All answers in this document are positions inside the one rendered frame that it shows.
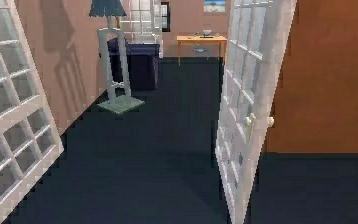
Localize dark blue armchair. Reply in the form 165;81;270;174
106;37;161;92

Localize orange wooden table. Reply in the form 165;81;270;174
176;34;228;67

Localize floor lamp with blue shade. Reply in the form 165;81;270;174
88;0;146;116

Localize white glazed room door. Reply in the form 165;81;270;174
214;0;298;224
120;0;165;59
0;0;65;224

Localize dark framed window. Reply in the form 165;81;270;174
160;1;171;33

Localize framed blue picture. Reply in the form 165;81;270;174
203;0;227;14

